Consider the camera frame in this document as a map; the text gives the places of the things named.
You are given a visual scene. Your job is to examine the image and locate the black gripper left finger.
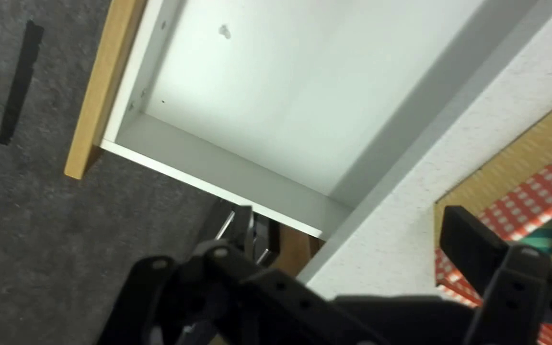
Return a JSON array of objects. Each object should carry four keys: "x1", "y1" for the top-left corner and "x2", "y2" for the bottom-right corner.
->
[{"x1": 96, "y1": 204, "x2": 272, "y2": 345}]

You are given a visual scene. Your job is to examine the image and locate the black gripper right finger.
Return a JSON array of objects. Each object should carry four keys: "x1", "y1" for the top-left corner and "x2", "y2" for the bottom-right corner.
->
[{"x1": 439, "y1": 206, "x2": 552, "y2": 345}]

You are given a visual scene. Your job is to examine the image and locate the wooden front white drawer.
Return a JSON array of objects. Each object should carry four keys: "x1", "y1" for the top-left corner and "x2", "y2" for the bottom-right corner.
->
[{"x1": 63, "y1": 0, "x2": 483, "y2": 240}]

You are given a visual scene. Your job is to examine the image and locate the teal toy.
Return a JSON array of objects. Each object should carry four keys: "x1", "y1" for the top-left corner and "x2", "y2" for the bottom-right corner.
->
[{"x1": 519, "y1": 217, "x2": 552, "y2": 258}]

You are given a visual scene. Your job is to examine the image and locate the red checkered woven basket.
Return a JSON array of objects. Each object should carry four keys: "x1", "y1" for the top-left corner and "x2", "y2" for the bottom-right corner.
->
[{"x1": 433, "y1": 89, "x2": 552, "y2": 345}]

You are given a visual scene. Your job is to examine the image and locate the wooden base cabinet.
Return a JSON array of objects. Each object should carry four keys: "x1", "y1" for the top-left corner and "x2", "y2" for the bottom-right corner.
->
[{"x1": 276, "y1": 227, "x2": 326, "y2": 279}]

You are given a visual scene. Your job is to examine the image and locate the black floor tape strip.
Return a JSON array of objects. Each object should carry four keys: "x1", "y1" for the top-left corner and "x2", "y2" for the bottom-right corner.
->
[{"x1": 0, "y1": 20, "x2": 46, "y2": 146}]

